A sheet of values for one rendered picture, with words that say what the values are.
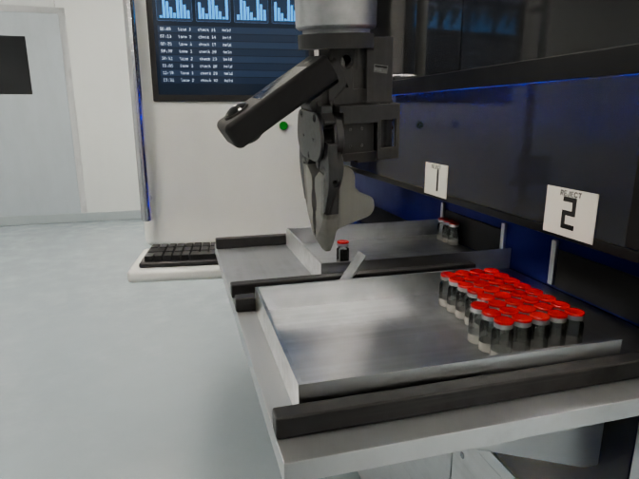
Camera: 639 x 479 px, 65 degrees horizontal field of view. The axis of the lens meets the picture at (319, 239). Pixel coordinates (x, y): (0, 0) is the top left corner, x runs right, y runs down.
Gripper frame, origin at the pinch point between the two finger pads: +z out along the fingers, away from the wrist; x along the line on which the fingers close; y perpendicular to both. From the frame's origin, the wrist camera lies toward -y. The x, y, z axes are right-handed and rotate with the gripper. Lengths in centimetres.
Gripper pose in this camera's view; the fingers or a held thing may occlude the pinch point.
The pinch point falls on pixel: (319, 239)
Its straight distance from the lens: 53.0
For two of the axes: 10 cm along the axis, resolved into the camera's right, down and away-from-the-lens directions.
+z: 0.2, 9.4, 3.4
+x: -3.3, -3.1, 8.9
